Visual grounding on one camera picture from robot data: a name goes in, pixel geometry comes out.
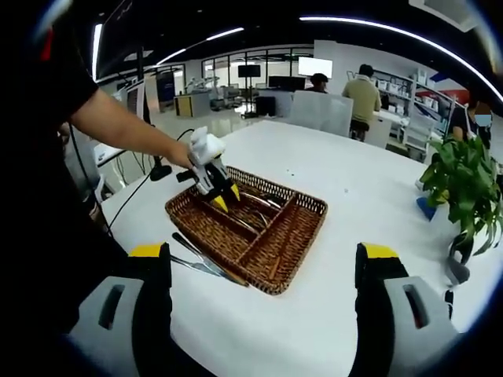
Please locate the brown wicker utensil storage tray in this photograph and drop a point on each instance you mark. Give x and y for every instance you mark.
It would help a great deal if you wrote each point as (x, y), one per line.
(275, 251)

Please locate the wooden cabinet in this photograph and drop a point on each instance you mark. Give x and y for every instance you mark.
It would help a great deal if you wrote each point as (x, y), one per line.
(190, 106)

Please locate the ceiling air conditioner vent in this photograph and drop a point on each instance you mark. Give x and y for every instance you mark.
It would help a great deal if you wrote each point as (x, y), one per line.
(444, 12)

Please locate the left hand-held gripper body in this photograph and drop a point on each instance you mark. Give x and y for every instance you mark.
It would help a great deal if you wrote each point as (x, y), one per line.
(206, 149)

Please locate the white frosted desk partition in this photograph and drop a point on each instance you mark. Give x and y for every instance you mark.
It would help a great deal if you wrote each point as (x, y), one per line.
(320, 114)

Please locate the dark grey curved device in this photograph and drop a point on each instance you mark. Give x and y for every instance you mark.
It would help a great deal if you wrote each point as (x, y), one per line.
(460, 271)

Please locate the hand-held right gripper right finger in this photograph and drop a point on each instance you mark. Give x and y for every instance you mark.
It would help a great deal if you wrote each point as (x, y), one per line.
(422, 314)

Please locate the steel table knife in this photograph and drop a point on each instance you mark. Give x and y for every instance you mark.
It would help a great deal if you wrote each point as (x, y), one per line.
(196, 266)
(188, 245)

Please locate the white wall screen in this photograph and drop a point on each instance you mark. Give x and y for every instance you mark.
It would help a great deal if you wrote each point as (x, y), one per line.
(314, 66)

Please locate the black laptop stand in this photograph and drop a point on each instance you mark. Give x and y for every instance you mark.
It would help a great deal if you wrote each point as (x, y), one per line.
(161, 173)

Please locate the white shelving unit with boxes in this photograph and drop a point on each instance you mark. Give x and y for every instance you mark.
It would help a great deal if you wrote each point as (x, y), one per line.
(412, 94)

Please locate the black desk monitor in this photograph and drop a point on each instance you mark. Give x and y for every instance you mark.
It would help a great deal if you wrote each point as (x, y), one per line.
(287, 82)

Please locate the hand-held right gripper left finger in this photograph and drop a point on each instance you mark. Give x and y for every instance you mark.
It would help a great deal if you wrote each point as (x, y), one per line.
(102, 314)

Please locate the white mesh office chair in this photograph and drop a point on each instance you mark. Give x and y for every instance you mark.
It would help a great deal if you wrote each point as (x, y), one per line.
(416, 133)

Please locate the person's black shirt torso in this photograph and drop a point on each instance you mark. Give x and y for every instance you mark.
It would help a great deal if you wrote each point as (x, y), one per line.
(31, 196)

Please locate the black monitor on stand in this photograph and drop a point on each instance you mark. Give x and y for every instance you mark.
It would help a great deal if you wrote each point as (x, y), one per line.
(249, 71)

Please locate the green potted plant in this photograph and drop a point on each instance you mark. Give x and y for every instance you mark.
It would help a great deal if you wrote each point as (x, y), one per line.
(467, 176)

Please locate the blue cloth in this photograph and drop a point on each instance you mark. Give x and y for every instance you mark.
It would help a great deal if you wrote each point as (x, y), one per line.
(427, 208)

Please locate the curved ceiling light strip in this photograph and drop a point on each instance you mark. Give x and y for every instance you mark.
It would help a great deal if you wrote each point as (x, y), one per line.
(393, 29)
(224, 33)
(97, 51)

